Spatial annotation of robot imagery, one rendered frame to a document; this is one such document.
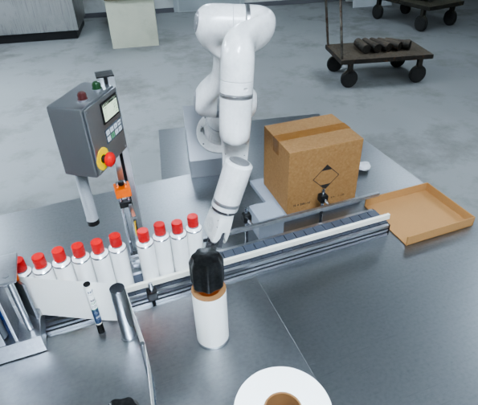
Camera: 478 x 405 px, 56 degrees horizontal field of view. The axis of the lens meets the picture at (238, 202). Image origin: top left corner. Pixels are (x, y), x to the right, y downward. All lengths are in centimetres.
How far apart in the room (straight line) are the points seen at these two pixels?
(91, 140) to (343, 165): 96
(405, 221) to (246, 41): 97
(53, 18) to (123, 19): 129
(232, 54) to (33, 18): 685
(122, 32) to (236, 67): 593
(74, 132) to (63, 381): 62
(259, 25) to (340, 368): 94
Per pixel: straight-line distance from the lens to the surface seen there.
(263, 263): 149
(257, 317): 132
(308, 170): 166
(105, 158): 118
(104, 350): 131
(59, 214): 193
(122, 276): 140
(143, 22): 702
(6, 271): 123
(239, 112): 120
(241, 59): 117
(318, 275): 152
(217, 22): 130
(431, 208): 191
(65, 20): 783
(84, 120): 113
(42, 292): 133
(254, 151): 219
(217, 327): 119
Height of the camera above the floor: 189
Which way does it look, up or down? 35 degrees down
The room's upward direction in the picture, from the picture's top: 2 degrees counter-clockwise
